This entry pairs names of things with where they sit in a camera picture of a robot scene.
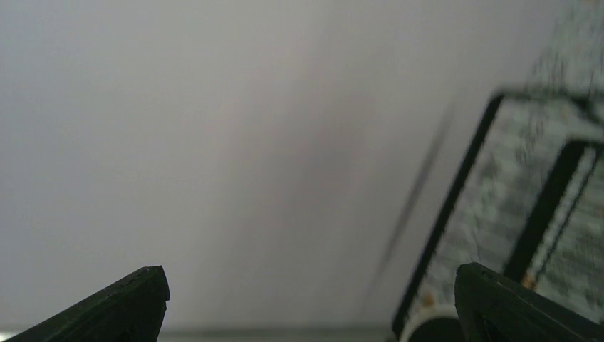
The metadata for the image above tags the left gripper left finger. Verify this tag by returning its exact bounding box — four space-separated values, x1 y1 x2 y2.
8 266 170 342

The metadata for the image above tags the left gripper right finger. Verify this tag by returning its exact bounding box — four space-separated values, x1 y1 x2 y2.
454 263 603 342

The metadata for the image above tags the black mug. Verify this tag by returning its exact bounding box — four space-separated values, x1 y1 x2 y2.
398 305 466 342

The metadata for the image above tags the floral tablecloth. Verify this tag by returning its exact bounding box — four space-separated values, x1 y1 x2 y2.
393 1 603 330

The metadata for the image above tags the black wire dish rack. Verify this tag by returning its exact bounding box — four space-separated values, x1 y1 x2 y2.
390 87 603 339

